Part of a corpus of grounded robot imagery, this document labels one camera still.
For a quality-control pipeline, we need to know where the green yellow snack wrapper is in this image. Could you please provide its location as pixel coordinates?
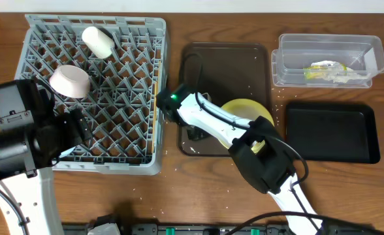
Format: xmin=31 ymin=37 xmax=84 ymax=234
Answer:
xmin=303 ymin=61 xmax=348 ymax=80

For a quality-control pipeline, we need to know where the clear plastic waste bin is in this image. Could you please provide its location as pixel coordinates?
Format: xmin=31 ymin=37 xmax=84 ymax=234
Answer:
xmin=271 ymin=33 xmax=384 ymax=88

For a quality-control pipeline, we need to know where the wooden chopstick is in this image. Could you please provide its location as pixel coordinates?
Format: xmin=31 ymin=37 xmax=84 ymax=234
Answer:
xmin=155 ymin=60 xmax=162 ymax=97
xmin=152 ymin=82 xmax=158 ymax=153

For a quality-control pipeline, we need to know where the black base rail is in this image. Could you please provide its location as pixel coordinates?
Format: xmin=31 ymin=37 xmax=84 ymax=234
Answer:
xmin=61 ymin=222 xmax=384 ymax=235

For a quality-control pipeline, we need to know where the light blue saucer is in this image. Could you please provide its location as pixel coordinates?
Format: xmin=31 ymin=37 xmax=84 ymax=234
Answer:
xmin=59 ymin=147 xmax=76 ymax=159

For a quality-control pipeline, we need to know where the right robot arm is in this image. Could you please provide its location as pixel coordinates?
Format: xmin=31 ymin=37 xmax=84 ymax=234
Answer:
xmin=156 ymin=85 xmax=322 ymax=234

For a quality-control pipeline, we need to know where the grey plastic dishwasher rack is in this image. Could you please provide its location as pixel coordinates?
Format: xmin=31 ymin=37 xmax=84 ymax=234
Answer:
xmin=15 ymin=14 xmax=170 ymax=176

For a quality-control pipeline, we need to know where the yellow plate with leftovers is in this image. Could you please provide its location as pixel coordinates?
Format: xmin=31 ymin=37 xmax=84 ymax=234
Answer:
xmin=218 ymin=98 xmax=275 ymax=154

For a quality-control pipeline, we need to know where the white cup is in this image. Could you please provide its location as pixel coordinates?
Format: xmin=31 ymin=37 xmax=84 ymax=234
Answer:
xmin=82 ymin=26 xmax=115 ymax=59

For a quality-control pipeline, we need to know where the pink bowl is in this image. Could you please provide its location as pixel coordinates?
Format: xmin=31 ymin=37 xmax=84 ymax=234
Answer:
xmin=49 ymin=65 xmax=90 ymax=99

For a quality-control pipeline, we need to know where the white paper napkin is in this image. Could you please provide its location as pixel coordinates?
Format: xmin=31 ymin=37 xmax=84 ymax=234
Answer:
xmin=304 ymin=61 xmax=368 ymax=83

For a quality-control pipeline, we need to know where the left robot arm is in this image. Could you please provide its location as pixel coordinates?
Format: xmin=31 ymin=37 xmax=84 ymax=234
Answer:
xmin=0 ymin=79 xmax=92 ymax=234

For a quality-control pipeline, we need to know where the black plastic tray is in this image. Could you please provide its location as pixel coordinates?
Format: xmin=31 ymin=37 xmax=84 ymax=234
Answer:
xmin=285 ymin=102 xmax=381 ymax=164

